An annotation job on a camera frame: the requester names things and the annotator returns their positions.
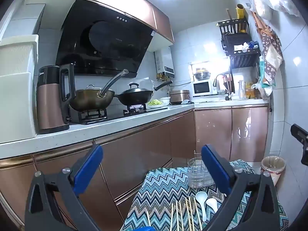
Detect white ceramic spoon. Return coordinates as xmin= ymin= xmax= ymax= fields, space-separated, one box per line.
xmin=206 ymin=198 xmax=218 ymax=213
xmin=195 ymin=191 xmax=207 ymax=222

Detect chrome kitchen faucet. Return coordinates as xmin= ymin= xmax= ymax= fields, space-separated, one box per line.
xmin=212 ymin=73 xmax=233 ymax=101

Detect beige trash bin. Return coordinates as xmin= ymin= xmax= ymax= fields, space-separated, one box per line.
xmin=260 ymin=155 xmax=286 ymax=185

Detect orange food package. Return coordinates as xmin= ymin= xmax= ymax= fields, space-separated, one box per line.
xmin=245 ymin=83 xmax=255 ymax=99

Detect clear utensil holder with rack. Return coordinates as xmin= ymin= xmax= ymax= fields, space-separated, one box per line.
xmin=187 ymin=151 xmax=214 ymax=189

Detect clear glass bottle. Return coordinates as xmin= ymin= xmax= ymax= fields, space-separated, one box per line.
xmin=239 ymin=80 xmax=246 ymax=99

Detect brown patterned hanging apron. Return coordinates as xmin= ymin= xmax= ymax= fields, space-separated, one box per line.
xmin=250 ymin=10 xmax=284 ymax=97

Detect zigzag patterned table cloth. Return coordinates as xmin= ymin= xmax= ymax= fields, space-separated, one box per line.
xmin=120 ymin=158 xmax=289 ymax=231

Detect copper black electric kettle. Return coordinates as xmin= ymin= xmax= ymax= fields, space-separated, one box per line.
xmin=37 ymin=64 xmax=76 ymax=134

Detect white microwave oven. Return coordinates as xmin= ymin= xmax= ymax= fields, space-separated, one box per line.
xmin=192 ymin=79 xmax=218 ymax=97

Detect steel bowl on microwave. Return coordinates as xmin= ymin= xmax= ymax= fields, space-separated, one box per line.
xmin=194 ymin=71 xmax=211 ymax=81

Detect black gas stove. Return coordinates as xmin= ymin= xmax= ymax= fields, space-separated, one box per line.
xmin=69 ymin=104 xmax=168 ymax=125

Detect copper rice cooker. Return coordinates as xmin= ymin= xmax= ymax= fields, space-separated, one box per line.
xmin=169 ymin=90 xmax=191 ymax=105

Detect yellow roll on rack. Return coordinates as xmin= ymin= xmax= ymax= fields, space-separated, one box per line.
xmin=236 ymin=4 xmax=245 ymax=19

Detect plate of chopped greens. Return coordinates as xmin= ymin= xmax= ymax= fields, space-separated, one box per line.
xmin=147 ymin=99 xmax=170 ymax=109

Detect black wok with lid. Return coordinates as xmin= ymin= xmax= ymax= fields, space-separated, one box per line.
xmin=115 ymin=80 xmax=173 ymax=106

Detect white water heater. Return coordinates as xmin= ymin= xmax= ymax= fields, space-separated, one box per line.
xmin=154 ymin=46 xmax=174 ymax=78

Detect white storage box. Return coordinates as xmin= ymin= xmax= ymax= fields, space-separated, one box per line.
xmin=1 ymin=34 xmax=39 ymax=143

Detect black range hood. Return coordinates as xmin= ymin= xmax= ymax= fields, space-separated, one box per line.
xmin=56 ymin=0 xmax=153 ymax=78

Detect black wall dish rack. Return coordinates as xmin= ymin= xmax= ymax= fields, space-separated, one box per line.
xmin=217 ymin=17 xmax=260 ymax=69

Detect bronze wok with steel handle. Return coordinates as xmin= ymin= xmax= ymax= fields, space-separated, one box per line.
xmin=70 ymin=69 xmax=129 ymax=112

